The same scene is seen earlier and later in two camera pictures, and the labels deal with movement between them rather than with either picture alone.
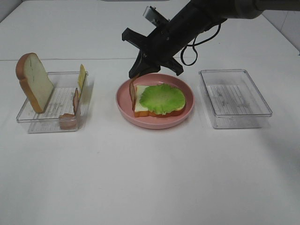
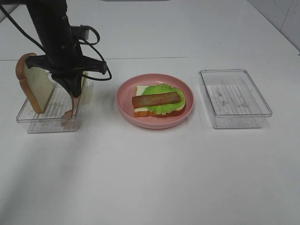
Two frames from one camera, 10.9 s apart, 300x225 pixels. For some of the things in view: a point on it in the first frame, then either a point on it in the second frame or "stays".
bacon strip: (133, 89) -> (153, 99)
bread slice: (140, 110) stays
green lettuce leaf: (162, 99) stays
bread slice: (35, 80) stays
